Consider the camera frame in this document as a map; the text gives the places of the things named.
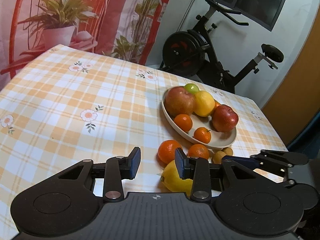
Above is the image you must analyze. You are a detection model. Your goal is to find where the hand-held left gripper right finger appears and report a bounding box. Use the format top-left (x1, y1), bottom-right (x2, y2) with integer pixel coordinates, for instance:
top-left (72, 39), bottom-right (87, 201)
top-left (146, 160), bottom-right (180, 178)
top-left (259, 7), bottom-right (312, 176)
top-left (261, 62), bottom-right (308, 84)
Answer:
top-left (174, 147), bottom-right (265, 202)

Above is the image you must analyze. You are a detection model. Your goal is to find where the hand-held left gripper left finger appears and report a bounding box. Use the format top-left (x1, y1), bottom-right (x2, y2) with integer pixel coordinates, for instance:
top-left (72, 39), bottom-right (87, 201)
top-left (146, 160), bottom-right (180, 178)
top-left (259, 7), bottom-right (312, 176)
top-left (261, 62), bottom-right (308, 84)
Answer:
top-left (50, 147), bottom-right (142, 203)

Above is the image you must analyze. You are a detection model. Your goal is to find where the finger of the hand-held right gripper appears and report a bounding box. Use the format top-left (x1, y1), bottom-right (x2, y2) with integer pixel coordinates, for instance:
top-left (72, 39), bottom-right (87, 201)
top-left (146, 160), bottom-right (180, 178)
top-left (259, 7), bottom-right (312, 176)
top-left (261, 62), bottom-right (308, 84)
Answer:
top-left (222, 156), bottom-right (295, 188)
top-left (250, 149), bottom-right (310, 168)

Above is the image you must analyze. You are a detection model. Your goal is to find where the yellow lemon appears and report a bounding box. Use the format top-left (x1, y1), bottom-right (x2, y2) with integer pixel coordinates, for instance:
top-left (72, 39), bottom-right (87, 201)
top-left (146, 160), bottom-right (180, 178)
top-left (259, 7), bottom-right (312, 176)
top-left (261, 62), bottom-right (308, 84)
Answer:
top-left (194, 90), bottom-right (215, 117)
top-left (160, 159), bottom-right (194, 192)

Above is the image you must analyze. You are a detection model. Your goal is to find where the orange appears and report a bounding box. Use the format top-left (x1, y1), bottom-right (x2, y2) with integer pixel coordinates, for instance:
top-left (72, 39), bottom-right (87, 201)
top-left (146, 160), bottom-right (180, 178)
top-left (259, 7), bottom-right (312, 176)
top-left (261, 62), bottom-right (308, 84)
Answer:
top-left (157, 139), bottom-right (183, 165)
top-left (187, 144), bottom-right (210, 160)

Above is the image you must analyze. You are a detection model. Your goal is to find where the beige round plate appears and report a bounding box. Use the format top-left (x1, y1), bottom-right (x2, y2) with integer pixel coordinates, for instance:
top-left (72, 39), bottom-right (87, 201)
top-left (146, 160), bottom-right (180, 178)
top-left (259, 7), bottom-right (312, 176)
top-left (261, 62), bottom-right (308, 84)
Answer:
top-left (161, 87), bottom-right (237, 149)

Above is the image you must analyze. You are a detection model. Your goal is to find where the tangerine with green stem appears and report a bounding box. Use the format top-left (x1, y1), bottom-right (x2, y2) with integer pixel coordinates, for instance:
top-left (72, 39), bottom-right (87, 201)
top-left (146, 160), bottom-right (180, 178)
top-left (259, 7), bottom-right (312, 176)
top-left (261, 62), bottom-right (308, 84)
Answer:
top-left (193, 127), bottom-right (212, 144)

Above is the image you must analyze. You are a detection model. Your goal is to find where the small orange tangerine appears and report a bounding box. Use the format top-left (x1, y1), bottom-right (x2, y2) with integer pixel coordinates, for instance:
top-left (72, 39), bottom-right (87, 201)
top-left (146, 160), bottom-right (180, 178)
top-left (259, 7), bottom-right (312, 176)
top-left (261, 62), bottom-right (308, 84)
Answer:
top-left (174, 114), bottom-right (193, 132)

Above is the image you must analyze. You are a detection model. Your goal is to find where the red apple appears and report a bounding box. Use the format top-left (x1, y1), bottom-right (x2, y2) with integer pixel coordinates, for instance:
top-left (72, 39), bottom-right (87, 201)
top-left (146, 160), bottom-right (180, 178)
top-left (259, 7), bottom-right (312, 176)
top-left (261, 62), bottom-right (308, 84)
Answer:
top-left (212, 105), bottom-right (239, 133)

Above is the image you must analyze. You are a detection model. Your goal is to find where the large red-brown apple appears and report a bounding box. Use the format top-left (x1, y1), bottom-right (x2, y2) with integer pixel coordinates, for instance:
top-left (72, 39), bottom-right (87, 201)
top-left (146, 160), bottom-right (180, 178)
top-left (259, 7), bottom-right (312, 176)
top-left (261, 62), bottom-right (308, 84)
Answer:
top-left (165, 86), bottom-right (196, 117)

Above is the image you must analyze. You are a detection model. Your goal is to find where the blue curtain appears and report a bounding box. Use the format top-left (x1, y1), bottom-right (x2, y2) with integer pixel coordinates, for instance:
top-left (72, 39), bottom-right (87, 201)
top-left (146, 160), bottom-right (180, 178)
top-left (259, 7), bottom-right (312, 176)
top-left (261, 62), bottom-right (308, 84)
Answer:
top-left (286, 112), bottom-right (320, 159)

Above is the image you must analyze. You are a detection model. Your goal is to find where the brown wooden door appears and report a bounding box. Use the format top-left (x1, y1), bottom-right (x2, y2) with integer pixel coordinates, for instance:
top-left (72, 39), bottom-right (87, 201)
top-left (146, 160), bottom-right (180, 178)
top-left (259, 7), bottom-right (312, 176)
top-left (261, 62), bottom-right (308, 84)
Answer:
top-left (260, 27), bottom-right (320, 145)

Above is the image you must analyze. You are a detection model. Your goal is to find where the orange checked floral tablecloth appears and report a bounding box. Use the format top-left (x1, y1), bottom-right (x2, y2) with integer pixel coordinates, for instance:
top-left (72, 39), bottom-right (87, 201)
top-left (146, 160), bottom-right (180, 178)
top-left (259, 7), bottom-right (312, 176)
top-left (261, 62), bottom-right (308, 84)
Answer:
top-left (0, 44), bottom-right (289, 240)

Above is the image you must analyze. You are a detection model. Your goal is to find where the black exercise bike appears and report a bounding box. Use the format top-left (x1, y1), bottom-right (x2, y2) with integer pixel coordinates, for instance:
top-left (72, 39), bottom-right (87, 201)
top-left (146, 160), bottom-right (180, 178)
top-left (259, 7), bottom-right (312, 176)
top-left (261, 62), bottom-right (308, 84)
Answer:
top-left (159, 0), bottom-right (285, 94)

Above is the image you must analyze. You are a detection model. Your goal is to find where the dark window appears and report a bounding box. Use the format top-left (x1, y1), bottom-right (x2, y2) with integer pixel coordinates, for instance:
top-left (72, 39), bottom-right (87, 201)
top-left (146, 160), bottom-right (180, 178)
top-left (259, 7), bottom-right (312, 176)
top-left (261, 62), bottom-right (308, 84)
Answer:
top-left (217, 0), bottom-right (293, 32)

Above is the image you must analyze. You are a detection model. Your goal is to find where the printed wall tapestry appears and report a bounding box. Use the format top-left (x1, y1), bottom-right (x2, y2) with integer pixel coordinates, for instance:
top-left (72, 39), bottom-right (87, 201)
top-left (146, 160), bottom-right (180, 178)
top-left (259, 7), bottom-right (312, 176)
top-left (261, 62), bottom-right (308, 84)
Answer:
top-left (0, 0), bottom-right (178, 92)

